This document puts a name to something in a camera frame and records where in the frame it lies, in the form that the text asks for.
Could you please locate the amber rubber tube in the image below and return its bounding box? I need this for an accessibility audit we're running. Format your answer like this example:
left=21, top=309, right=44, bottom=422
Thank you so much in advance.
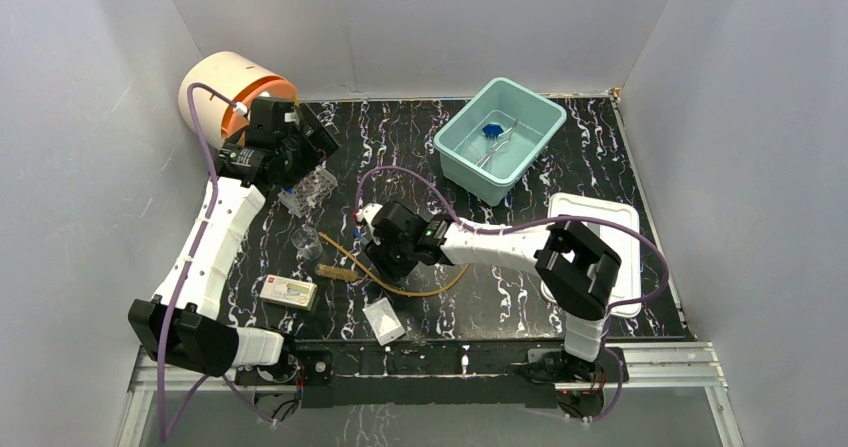
left=318, top=232, right=470, bottom=298

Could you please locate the mint green plastic bin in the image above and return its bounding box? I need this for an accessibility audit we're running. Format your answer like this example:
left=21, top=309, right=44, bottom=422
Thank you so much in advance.
left=434, top=77, right=567, bottom=206

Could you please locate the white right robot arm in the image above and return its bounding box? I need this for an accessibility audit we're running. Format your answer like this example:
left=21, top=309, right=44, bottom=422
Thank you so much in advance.
left=354, top=201, right=622, bottom=382

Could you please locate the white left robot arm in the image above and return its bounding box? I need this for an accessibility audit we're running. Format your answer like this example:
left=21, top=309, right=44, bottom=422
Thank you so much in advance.
left=128, top=97, right=339, bottom=383

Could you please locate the white paper packet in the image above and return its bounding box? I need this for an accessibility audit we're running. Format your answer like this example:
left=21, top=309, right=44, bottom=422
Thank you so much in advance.
left=363, top=297, right=406, bottom=346

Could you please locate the white orange cylinder drum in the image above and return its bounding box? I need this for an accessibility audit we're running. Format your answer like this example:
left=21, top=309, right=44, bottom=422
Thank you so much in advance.
left=177, top=51, right=298, bottom=150

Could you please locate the clear glass beaker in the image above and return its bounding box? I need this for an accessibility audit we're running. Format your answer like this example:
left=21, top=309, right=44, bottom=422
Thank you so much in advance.
left=290, top=226, right=323, bottom=261

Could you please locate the white red slide box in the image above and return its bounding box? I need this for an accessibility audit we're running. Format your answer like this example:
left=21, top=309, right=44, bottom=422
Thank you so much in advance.
left=259, top=275, right=318, bottom=311

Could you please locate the white plastic bin lid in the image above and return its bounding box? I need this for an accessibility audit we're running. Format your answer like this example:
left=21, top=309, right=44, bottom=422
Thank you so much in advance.
left=547, top=192, right=642, bottom=303

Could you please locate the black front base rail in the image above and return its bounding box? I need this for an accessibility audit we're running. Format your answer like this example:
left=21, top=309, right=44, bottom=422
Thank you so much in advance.
left=234, top=339, right=636, bottom=410

